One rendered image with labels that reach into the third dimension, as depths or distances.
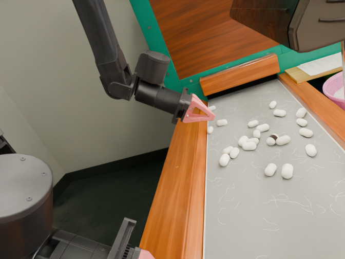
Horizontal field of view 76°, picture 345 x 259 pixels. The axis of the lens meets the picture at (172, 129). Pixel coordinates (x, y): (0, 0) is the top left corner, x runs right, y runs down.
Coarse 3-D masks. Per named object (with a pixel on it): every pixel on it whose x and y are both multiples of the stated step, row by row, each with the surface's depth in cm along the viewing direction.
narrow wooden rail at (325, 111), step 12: (288, 84) 78; (300, 84) 75; (300, 96) 68; (312, 96) 65; (324, 96) 62; (312, 108) 60; (324, 108) 57; (336, 108) 55; (324, 120) 53; (336, 120) 52; (336, 132) 48
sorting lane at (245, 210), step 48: (240, 96) 92; (288, 96) 76; (288, 144) 54; (336, 144) 48; (240, 192) 47; (288, 192) 43; (336, 192) 39; (240, 240) 38; (288, 240) 35; (336, 240) 32
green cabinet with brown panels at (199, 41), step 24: (144, 0) 85; (168, 0) 85; (192, 0) 84; (216, 0) 82; (144, 24) 89; (168, 24) 89; (192, 24) 87; (216, 24) 86; (240, 24) 85; (168, 48) 93; (192, 48) 92; (216, 48) 90; (240, 48) 89; (264, 48) 88; (288, 48) 85; (168, 72) 97; (192, 72) 96
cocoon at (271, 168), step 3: (267, 165) 49; (270, 165) 48; (273, 165) 48; (267, 168) 48; (270, 168) 47; (273, 168) 47; (276, 168) 48; (264, 171) 48; (267, 171) 47; (270, 171) 47; (273, 171) 47; (267, 174) 47; (270, 174) 47
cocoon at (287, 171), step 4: (284, 164) 46; (288, 164) 46; (284, 168) 46; (288, 168) 45; (292, 168) 46; (284, 172) 45; (288, 172) 44; (292, 172) 45; (284, 176) 45; (288, 176) 44
